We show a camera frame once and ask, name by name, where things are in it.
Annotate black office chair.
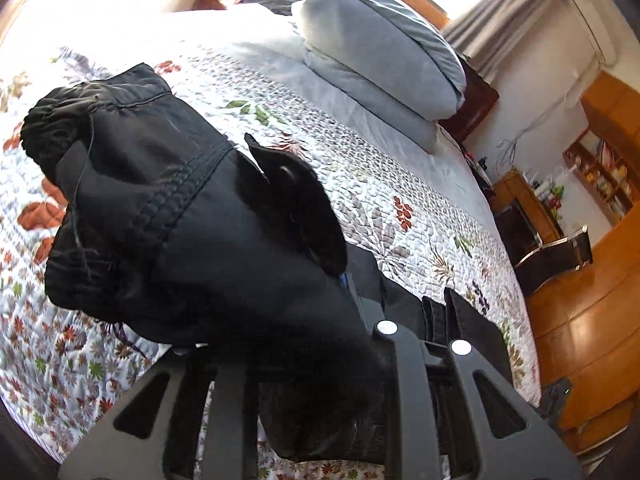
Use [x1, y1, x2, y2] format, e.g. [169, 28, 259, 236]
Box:
[495, 200, 596, 297]

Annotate floral quilted bedspread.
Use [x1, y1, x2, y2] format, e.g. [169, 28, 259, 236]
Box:
[0, 2, 545, 480]

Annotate grey-blue stacked pillows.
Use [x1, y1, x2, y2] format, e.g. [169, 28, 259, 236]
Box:
[290, 0, 469, 154]

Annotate wooden wall shelf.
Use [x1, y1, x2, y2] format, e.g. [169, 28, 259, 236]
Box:
[562, 127, 640, 229]

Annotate black pants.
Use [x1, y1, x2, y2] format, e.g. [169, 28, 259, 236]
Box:
[20, 62, 515, 465]

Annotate dark wooden headboard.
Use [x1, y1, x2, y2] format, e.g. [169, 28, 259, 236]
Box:
[439, 55, 501, 147]

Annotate wooden desk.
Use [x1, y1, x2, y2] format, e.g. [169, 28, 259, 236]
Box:
[487, 167, 567, 247]

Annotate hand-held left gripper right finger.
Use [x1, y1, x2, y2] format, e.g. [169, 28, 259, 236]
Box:
[372, 319, 584, 480]

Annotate grey beige curtain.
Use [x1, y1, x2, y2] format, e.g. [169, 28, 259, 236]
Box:
[442, 0, 587, 79]

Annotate hanging wall cables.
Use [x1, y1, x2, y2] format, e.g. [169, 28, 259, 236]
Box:
[494, 105, 547, 182]

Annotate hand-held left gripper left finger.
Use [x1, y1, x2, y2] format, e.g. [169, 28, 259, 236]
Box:
[57, 345, 263, 480]

